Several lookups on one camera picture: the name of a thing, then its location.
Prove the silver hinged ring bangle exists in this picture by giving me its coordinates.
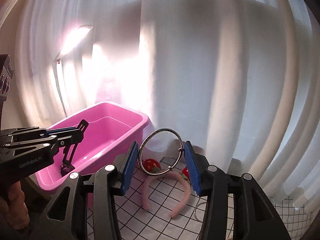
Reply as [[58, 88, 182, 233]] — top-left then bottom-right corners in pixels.
[[138, 128, 184, 177]]

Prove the person left hand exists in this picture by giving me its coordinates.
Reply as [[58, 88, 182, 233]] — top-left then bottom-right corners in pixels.
[[1, 181, 30, 230]]

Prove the white black grid tablecloth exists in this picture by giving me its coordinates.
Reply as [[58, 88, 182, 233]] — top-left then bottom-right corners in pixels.
[[86, 155, 313, 240]]

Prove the pink fuzzy strawberry headband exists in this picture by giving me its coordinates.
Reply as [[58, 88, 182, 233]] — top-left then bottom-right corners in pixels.
[[141, 158, 192, 219]]

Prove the white curtain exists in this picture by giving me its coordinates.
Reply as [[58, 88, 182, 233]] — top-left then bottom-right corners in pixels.
[[1, 0, 319, 209]]

